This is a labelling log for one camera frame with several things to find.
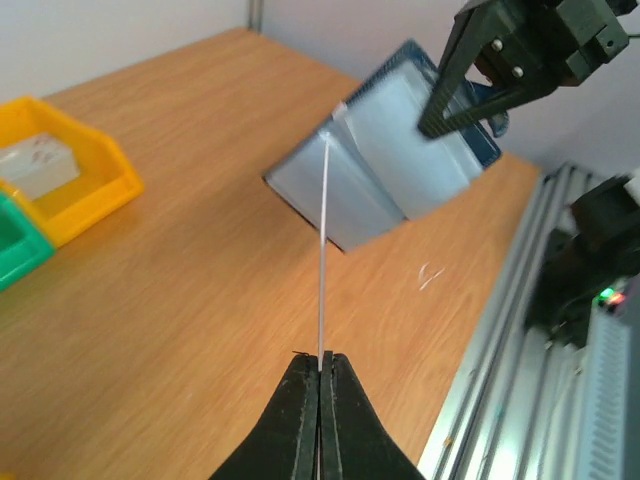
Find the aluminium rail base frame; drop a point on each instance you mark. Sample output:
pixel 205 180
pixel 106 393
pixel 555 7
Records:
pixel 513 380

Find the yellow bin at table back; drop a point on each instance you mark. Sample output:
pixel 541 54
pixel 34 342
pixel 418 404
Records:
pixel 94 182

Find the grey white card stack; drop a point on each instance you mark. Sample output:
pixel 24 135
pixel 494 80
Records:
pixel 38 165

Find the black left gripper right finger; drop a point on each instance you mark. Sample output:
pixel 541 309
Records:
pixel 353 443

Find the blue zip card holder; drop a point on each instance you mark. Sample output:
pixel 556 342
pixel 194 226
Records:
pixel 366 168

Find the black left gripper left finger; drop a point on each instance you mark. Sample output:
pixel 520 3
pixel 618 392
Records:
pixel 282 444

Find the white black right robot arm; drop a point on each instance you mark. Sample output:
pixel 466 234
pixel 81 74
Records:
pixel 576 268

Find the grey slotted cable duct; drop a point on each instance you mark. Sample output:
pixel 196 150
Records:
pixel 601 440

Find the green bin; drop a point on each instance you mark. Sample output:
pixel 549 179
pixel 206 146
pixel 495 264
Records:
pixel 25 243

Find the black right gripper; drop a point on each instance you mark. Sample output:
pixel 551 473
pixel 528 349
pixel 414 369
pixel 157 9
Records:
pixel 563 42

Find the red VIP credit card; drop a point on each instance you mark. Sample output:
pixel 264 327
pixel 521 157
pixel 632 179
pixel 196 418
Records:
pixel 322 253

